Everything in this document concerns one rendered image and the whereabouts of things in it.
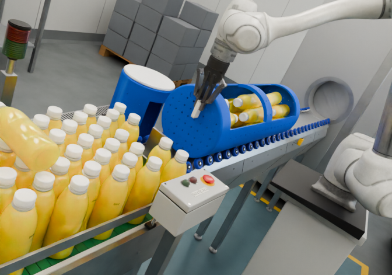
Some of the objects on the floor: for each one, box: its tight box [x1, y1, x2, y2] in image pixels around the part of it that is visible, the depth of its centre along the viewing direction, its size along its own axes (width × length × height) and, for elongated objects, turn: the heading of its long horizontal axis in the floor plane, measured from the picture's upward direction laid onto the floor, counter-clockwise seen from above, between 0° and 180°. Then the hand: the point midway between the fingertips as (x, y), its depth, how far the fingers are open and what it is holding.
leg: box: [194, 214, 215, 240], centre depth 246 cm, size 6×6×63 cm
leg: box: [254, 165, 281, 203], centre depth 327 cm, size 6×6×63 cm
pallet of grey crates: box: [99, 0, 219, 89], centre depth 531 cm, size 120×80×119 cm
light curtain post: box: [314, 48, 392, 175], centre depth 245 cm, size 6×6×170 cm
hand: (198, 108), depth 134 cm, fingers closed, pressing on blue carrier
